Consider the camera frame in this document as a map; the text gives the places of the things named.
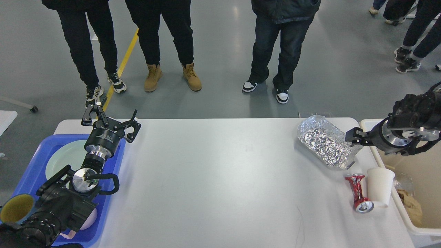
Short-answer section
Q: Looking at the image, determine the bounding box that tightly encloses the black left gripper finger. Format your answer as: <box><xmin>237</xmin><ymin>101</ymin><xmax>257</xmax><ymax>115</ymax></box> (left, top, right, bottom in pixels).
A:
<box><xmin>81</xmin><ymin>97</ymin><xmax>109</xmax><ymax>127</ymax></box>
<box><xmin>122</xmin><ymin>109</ymin><xmax>142</xmax><ymax>143</ymax></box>

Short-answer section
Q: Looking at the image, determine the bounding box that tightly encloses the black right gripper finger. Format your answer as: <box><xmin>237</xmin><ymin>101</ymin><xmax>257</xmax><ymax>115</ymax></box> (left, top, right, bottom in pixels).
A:
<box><xmin>345</xmin><ymin>127</ymin><xmax>374</xmax><ymax>146</ymax></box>

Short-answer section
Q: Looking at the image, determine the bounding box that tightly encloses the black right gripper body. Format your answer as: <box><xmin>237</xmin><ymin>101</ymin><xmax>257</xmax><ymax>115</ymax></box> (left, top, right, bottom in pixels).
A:
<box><xmin>370</xmin><ymin>119</ymin><xmax>412</xmax><ymax>154</ymax></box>

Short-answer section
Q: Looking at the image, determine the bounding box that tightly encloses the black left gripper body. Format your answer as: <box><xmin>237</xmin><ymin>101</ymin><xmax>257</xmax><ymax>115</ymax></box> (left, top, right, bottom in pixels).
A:
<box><xmin>84</xmin><ymin>121</ymin><xmax>127</xmax><ymax>159</ymax></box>

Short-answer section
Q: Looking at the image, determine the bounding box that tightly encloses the aluminium foil sheet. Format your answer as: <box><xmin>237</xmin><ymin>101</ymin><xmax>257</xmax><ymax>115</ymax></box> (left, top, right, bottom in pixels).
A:
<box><xmin>297</xmin><ymin>115</ymin><xmax>363</xmax><ymax>171</ymax></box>

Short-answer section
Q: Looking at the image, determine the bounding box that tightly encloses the mint green plate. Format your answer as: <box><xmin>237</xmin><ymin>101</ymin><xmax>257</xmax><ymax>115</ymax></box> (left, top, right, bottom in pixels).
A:
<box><xmin>45</xmin><ymin>139</ymin><xmax>87</xmax><ymax>179</ymax></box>

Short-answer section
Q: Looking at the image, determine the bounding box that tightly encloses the white paper cup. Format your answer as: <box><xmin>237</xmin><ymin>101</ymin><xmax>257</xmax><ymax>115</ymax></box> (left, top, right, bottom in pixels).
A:
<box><xmin>367</xmin><ymin>167</ymin><xmax>395</xmax><ymax>208</ymax></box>

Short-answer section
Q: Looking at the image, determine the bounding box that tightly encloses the aluminium foil tray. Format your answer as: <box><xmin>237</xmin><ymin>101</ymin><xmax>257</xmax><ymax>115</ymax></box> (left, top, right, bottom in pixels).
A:
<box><xmin>393</xmin><ymin>172</ymin><xmax>415</xmax><ymax>195</ymax></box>

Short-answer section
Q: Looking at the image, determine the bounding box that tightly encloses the crushed red soda can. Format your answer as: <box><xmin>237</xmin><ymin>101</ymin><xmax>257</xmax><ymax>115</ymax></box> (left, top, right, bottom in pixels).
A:
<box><xmin>344</xmin><ymin>173</ymin><xmax>374</xmax><ymax>214</ymax></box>

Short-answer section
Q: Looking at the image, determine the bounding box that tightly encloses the brown paper ball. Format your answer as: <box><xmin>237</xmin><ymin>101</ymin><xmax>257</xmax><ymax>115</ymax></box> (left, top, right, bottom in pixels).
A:
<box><xmin>397</xmin><ymin>189</ymin><xmax>423</xmax><ymax>227</ymax></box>

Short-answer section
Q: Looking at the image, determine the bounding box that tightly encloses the pink mug maroon inside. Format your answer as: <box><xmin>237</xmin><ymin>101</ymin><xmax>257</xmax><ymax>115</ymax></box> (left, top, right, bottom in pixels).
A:
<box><xmin>60</xmin><ymin>208</ymin><xmax>98</xmax><ymax>240</ymax></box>

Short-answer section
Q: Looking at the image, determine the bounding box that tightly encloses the teal mug yellow inside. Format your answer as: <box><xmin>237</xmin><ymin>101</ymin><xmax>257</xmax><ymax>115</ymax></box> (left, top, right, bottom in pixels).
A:
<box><xmin>0</xmin><ymin>194</ymin><xmax>35</xmax><ymax>224</ymax></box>

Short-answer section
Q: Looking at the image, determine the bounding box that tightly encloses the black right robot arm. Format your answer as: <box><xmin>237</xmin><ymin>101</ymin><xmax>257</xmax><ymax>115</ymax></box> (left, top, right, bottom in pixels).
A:
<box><xmin>345</xmin><ymin>83</ymin><xmax>441</xmax><ymax>156</ymax></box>

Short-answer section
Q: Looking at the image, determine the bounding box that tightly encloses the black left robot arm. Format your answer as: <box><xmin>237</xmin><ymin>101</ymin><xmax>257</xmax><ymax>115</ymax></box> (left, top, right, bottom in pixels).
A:
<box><xmin>1</xmin><ymin>102</ymin><xmax>141</xmax><ymax>248</ymax></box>

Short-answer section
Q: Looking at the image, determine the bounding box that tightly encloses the beige plastic bin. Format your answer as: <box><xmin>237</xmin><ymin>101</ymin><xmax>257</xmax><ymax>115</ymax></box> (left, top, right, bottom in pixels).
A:
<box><xmin>359</xmin><ymin>120</ymin><xmax>441</xmax><ymax>236</ymax></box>

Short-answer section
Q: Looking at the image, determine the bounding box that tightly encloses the white side table corner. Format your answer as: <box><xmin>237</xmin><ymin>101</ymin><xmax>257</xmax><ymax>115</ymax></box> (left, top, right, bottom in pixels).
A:
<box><xmin>0</xmin><ymin>110</ymin><xmax>18</xmax><ymax>136</ymax></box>

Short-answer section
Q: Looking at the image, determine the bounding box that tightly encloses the person in black at left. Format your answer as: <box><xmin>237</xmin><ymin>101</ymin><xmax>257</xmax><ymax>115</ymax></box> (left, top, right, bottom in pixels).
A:
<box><xmin>42</xmin><ymin>0</ymin><xmax>127</xmax><ymax>106</ymax></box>

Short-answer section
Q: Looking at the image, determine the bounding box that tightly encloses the person in background with sneakers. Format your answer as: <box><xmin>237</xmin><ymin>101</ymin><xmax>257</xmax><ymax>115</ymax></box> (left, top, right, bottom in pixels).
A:
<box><xmin>394</xmin><ymin>0</ymin><xmax>441</xmax><ymax>73</ymax></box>

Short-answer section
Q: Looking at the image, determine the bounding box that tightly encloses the person with tan boots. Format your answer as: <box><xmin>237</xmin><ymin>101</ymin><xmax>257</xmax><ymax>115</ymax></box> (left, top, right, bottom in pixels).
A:
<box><xmin>124</xmin><ymin>0</ymin><xmax>203</xmax><ymax>93</ymax></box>

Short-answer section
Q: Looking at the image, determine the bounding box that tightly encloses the seated person at far right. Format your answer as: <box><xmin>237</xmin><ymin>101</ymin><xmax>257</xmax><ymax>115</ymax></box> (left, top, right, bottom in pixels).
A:
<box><xmin>368</xmin><ymin>0</ymin><xmax>416</xmax><ymax>25</ymax></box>

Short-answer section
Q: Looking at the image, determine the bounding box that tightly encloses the person in black puffer jacket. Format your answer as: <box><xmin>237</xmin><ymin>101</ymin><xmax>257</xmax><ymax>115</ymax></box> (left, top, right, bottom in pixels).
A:
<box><xmin>242</xmin><ymin>0</ymin><xmax>322</xmax><ymax>104</ymax></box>

